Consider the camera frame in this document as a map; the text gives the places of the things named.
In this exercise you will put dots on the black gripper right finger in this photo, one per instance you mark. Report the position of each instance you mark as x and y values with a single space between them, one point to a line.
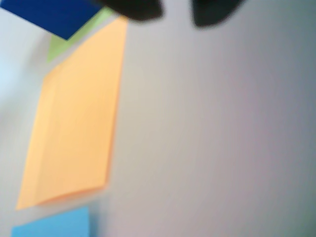
212 11

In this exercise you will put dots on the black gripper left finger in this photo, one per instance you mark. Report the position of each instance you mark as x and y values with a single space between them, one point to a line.
138 8

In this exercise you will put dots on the large blue cube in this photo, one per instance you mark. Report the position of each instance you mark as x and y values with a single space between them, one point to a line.
54 17

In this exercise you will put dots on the green paper square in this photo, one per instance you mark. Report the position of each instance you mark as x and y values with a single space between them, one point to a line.
58 49

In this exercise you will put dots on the orange paper square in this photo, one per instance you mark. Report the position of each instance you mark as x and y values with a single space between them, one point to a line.
74 123

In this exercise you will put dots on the blue paper square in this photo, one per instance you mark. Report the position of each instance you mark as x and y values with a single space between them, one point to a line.
54 224

